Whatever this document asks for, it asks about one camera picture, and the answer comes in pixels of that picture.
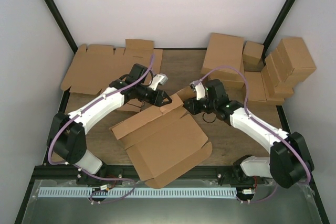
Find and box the middle folded cardboard box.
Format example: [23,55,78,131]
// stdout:
[245,72,266,106]

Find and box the flat cardboard sheet stack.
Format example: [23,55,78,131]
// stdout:
[60,39,163,95]

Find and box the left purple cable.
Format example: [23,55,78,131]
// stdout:
[47,52,156,167]

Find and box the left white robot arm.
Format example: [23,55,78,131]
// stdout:
[47,63,172,184]

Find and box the small folded cardboard box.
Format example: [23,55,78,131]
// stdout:
[243,41,264,66]

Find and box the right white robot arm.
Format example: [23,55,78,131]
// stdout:
[183,80,314,188]

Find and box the left black frame post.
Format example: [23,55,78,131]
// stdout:
[44,0,78,53]

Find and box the brown cardboard box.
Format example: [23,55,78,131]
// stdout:
[110,87,213,172]

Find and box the large folded cardboard box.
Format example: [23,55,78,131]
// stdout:
[201,33,244,75]

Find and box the leaning folded cardboard box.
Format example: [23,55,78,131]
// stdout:
[261,48,294,99]

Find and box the low cardboard box stack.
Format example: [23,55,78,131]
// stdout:
[266,97,285,105]

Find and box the light blue slotted cable duct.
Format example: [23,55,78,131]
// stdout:
[38,187,237,199]

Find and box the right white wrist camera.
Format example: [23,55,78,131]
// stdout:
[190,80,206,101]

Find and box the black frame post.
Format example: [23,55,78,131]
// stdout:
[263,0,296,53]
[44,0,78,53]

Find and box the right black frame post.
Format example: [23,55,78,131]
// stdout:
[263,0,296,53]

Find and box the tall folded cardboard box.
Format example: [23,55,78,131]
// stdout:
[277,37,316,82]

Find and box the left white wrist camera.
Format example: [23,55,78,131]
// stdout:
[149,74,168,90]

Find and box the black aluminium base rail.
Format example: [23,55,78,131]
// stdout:
[33,164,272,189]

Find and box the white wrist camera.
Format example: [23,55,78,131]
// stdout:
[190,80,206,101]
[149,74,168,90]

